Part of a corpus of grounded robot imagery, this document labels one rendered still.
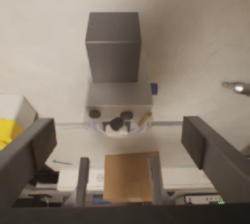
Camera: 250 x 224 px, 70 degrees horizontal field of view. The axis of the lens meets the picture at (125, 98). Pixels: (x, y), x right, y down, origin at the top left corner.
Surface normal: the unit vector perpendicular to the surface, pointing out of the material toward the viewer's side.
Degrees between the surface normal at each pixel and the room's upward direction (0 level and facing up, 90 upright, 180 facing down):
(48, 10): 0
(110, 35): 90
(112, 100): 90
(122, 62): 0
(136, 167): 90
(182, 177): 90
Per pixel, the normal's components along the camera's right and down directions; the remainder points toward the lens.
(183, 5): 0.02, 0.82
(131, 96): 0.01, -0.57
